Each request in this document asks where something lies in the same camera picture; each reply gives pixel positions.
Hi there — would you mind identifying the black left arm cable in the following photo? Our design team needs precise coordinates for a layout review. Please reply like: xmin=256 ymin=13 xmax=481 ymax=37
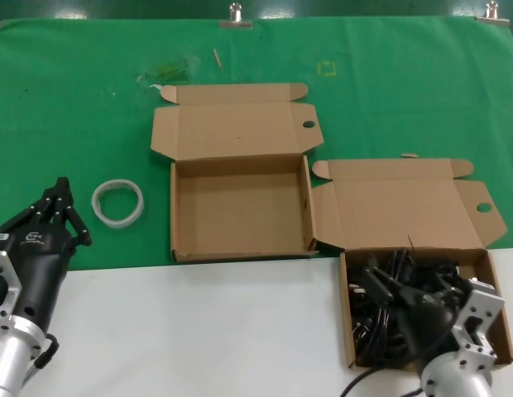
xmin=26 ymin=332 xmax=60 ymax=386

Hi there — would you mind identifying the silver binder clip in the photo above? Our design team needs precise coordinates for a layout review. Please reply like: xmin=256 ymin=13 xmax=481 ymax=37
xmin=476 ymin=0 xmax=511 ymax=26
xmin=218 ymin=2 xmax=254 ymax=30

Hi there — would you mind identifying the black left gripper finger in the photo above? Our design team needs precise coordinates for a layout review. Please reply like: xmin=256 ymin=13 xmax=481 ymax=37
xmin=52 ymin=177 xmax=93 ymax=248
xmin=0 ymin=177 xmax=66 ymax=233

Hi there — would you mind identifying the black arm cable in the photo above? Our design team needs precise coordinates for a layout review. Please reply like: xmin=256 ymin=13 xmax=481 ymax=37
xmin=340 ymin=289 xmax=463 ymax=397
xmin=26 ymin=332 xmax=60 ymax=386

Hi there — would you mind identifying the cardboard box with plain lid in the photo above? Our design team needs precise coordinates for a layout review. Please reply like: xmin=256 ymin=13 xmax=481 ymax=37
xmin=312 ymin=157 xmax=513 ymax=372

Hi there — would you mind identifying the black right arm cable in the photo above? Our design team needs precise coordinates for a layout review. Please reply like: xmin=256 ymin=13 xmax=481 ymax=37
xmin=340 ymin=289 xmax=463 ymax=397

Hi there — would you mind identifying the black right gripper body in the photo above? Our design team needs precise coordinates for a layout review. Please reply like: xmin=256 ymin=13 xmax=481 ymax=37
xmin=398 ymin=290 xmax=463 ymax=366

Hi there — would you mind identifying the clear tape roll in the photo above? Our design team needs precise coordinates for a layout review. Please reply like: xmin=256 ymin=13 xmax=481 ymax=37
xmin=90 ymin=178 xmax=145 ymax=230

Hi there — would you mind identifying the cardboard box with dotted lid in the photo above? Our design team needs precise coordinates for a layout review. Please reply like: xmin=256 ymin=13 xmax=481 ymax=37
xmin=150 ymin=82 xmax=325 ymax=264

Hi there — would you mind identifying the crumpled clear tape patch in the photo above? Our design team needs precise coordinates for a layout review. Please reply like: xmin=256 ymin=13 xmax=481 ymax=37
xmin=135 ymin=55 xmax=200 ymax=84

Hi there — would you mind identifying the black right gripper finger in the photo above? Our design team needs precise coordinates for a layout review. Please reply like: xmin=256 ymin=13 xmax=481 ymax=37
xmin=429 ymin=273 xmax=473 ymax=306
xmin=362 ymin=264 xmax=401 ymax=306

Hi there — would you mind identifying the green table cloth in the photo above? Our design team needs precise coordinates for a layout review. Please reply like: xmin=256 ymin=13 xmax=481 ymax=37
xmin=0 ymin=15 xmax=513 ymax=275

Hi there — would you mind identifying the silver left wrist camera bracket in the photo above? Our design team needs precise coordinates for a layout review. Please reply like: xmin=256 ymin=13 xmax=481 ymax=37
xmin=0 ymin=232 xmax=23 ymax=332

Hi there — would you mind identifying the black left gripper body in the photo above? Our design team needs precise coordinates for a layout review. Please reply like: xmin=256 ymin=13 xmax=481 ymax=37
xmin=0 ymin=218 xmax=79 ymax=332

